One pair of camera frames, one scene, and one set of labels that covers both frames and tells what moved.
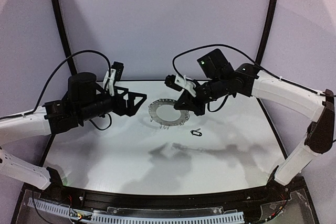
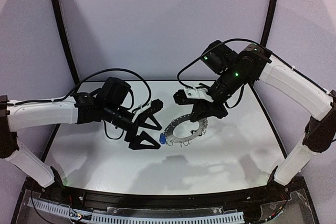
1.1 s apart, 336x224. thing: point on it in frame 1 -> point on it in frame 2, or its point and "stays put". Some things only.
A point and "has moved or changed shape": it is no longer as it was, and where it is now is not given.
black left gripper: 117,101 -> 136,127
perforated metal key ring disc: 153,107 has moved or changed shape
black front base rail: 95,200 stays put
